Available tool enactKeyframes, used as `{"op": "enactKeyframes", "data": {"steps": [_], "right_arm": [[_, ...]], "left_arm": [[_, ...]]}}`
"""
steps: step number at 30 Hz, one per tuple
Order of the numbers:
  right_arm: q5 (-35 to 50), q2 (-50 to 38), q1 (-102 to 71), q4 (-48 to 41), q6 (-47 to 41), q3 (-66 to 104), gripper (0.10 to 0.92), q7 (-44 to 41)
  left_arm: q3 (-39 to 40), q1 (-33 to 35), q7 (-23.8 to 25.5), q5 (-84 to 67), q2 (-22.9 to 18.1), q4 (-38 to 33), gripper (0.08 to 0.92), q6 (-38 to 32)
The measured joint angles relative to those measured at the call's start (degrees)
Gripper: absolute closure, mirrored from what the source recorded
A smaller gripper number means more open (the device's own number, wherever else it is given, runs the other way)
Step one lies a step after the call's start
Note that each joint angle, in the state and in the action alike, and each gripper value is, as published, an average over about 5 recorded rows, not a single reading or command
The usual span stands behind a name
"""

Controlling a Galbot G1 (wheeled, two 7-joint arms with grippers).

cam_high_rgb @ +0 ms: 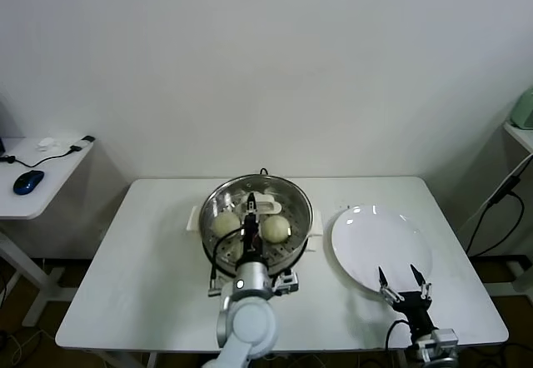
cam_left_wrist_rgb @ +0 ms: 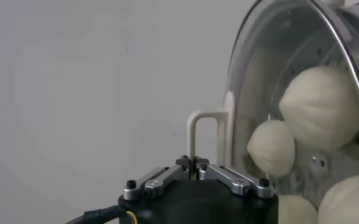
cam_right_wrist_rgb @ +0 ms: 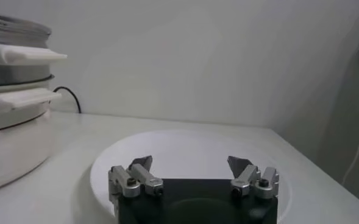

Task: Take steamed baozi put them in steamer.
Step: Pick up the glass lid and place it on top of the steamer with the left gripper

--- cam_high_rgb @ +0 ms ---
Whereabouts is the white steamed baozi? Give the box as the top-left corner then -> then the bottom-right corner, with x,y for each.
261,216 -> 290,244
212,212 -> 242,239
224,239 -> 245,264

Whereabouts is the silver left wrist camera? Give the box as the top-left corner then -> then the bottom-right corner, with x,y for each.
271,269 -> 301,297

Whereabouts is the white round plate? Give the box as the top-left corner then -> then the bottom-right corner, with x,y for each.
331,204 -> 433,302

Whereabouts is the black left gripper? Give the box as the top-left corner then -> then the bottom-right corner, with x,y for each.
242,191 -> 264,263

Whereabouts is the pale green appliance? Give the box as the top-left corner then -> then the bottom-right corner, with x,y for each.
509,86 -> 533,130

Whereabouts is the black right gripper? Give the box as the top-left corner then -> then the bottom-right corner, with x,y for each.
377,263 -> 435,336

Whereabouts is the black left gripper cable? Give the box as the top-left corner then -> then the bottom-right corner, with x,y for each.
208,226 -> 247,292

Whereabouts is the black usb cable with adapter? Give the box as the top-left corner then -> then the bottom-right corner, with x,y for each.
0,135 -> 95,169

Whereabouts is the stainless steel steamer basket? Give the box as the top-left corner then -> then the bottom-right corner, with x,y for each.
197,175 -> 313,276

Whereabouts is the glass lid with cream handle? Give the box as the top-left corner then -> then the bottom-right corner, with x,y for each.
198,175 -> 314,270

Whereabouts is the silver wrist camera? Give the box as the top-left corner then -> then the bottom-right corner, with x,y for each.
271,269 -> 301,297
415,327 -> 460,361

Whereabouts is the white side table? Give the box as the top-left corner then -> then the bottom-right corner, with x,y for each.
0,137 -> 95,328

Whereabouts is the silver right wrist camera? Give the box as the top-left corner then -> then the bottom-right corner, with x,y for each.
415,327 -> 460,361

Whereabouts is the black power cable with adapter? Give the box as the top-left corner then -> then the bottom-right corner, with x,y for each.
464,162 -> 525,257

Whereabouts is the blue computer mouse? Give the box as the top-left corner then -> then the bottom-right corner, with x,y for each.
12,169 -> 45,196

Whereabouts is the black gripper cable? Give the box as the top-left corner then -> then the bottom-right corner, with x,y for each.
208,226 -> 247,292
384,319 -> 411,351

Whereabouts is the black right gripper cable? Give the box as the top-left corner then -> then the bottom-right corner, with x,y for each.
384,319 -> 411,351

